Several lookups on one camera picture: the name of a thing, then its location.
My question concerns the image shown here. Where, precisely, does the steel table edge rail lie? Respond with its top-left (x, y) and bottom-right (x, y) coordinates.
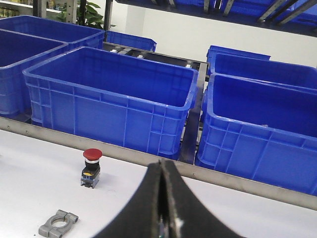
top-left (0, 118), bottom-right (317, 210)

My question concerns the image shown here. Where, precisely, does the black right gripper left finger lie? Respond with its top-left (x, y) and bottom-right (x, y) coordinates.
top-left (95, 162), bottom-right (162, 238)

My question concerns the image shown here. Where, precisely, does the grey metal clamp block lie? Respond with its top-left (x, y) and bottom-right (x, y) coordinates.
top-left (38, 210), bottom-right (79, 238)

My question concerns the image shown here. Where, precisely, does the blue crate left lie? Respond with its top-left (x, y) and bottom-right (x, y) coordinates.
top-left (0, 29), bottom-right (69, 119)

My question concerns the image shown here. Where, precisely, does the blue crate centre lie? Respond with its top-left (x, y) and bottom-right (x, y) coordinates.
top-left (23, 47), bottom-right (198, 159)

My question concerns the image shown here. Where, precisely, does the blue crate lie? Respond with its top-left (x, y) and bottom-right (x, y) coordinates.
top-left (210, 54), bottom-right (317, 94)
top-left (106, 30), bottom-right (157, 52)
top-left (23, 47), bottom-right (198, 159)
top-left (0, 29), bottom-right (69, 119)
top-left (195, 75), bottom-right (317, 195)

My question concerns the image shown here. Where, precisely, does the blue crate far back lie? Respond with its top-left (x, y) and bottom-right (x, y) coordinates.
top-left (106, 30), bottom-right (157, 52)

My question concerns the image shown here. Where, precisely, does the blue crate behind right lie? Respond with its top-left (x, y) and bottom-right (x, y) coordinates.
top-left (210, 54), bottom-right (317, 94)

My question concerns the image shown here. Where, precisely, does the red emergency stop button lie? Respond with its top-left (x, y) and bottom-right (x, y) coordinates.
top-left (80, 148), bottom-right (103, 188)

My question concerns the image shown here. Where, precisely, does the green potted plant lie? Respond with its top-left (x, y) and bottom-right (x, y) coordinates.
top-left (55, 0), bottom-right (116, 29)

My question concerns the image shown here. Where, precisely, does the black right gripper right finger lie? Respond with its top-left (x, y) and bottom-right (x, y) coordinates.
top-left (160, 161), bottom-right (240, 238)

